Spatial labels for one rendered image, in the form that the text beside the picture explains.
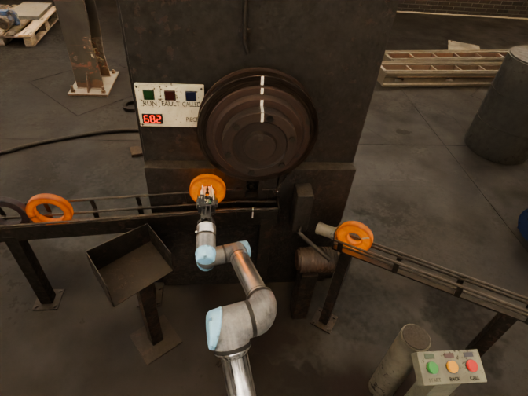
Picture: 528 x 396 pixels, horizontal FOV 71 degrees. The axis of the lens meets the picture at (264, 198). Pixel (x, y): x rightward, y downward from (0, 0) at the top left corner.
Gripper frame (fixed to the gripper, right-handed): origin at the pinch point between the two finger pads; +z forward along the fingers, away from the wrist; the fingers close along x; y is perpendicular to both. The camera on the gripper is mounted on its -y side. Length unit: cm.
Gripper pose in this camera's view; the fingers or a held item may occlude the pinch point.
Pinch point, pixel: (207, 186)
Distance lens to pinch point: 162.5
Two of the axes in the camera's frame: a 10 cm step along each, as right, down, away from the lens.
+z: -0.6, -8.4, 5.4
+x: -10.0, 0.1, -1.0
